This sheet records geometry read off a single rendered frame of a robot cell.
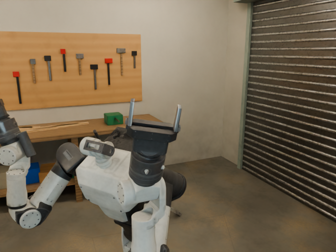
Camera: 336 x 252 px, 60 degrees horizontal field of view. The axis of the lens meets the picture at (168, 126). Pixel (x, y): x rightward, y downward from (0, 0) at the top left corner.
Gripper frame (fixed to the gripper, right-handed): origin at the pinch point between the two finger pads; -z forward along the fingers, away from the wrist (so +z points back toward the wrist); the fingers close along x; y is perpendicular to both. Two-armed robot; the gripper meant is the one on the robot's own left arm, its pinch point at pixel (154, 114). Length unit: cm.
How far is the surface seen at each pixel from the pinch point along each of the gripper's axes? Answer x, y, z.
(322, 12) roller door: -164, 246, -14
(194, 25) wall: -58, 376, 40
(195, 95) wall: -77, 352, 137
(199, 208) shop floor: -77, 182, 204
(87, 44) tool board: 80, 310, 72
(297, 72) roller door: -165, 252, 51
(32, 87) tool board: 136, 272, 124
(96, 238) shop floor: 29, 131, 207
